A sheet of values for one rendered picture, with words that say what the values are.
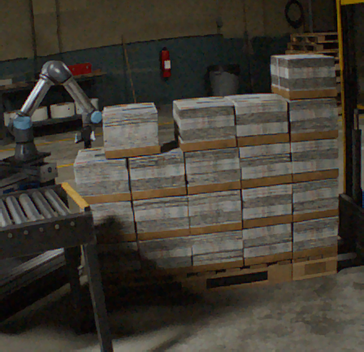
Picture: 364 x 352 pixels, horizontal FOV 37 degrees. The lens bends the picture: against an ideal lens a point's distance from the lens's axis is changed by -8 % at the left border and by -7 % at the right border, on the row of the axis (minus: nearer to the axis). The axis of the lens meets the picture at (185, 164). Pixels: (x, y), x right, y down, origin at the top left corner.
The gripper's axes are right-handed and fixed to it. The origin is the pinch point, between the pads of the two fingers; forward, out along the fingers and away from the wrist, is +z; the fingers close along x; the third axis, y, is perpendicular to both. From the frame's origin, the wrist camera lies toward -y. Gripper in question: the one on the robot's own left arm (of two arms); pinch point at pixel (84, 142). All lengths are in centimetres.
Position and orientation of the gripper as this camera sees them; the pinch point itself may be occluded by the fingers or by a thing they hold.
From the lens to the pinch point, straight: 343.2
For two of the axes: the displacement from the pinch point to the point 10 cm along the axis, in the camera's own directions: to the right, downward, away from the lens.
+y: -0.7, -9.7, -2.4
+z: 0.7, 2.3, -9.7
